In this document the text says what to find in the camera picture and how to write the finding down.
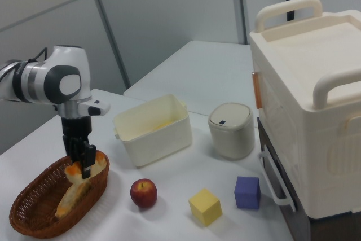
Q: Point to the yellow cube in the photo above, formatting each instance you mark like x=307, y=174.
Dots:
x=205, y=206

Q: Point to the purple cube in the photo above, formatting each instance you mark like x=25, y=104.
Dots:
x=247, y=193

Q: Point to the copper latch on box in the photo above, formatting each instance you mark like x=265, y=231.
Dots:
x=257, y=91

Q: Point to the long pale bread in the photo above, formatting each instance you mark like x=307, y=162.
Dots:
x=72, y=198

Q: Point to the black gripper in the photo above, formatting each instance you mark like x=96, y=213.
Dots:
x=76, y=128

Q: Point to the cream open plastic container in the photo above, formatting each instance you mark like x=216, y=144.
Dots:
x=158, y=142

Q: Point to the red apple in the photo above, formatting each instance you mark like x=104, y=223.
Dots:
x=144, y=193

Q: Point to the small cream lidded bin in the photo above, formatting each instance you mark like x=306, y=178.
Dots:
x=231, y=136

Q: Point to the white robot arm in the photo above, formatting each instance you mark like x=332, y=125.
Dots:
x=56, y=80

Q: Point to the brown wicker basket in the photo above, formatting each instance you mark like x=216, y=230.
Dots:
x=34, y=210

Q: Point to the orange glazed bread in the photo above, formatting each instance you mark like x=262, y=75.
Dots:
x=98, y=167

